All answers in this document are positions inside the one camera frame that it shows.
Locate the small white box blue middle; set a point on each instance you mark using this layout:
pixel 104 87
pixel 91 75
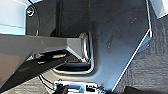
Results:
pixel 76 88

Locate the pale robot panel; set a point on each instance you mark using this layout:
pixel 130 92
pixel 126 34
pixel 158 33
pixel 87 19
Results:
pixel 11 15

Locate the thick grey robot limb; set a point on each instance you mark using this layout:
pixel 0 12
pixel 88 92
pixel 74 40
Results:
pixel 36 43

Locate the round dark knob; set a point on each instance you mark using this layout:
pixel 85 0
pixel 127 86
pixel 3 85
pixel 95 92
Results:
pixel 30 11

